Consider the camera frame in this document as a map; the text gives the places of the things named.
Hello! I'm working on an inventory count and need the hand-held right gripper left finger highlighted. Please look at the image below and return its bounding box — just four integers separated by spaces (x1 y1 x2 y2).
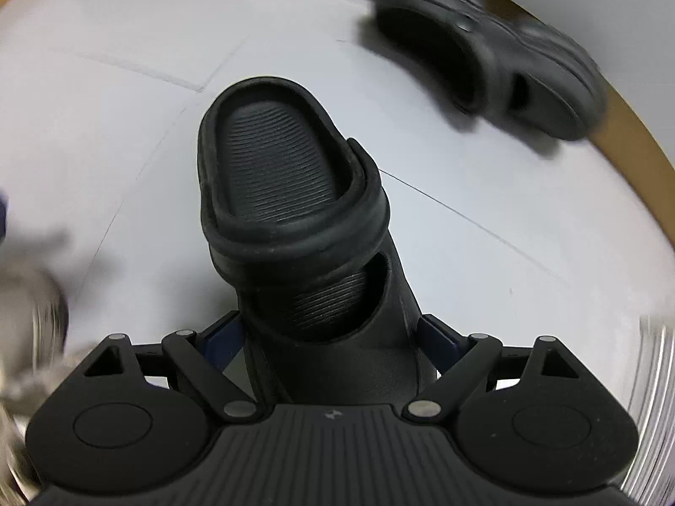
84 312 263 423

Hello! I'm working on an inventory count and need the white patterned sneaker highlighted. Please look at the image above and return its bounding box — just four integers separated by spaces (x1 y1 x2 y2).
0 226 72 423

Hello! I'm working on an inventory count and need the black rubber clog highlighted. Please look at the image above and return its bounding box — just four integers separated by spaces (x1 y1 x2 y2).
197 76 438 406
372 0 607 141

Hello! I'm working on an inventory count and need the white shoe rack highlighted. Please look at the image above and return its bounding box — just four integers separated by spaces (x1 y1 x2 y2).
622 313 675 491

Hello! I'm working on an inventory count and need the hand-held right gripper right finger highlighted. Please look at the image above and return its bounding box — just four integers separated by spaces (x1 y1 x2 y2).
403 315 586 423

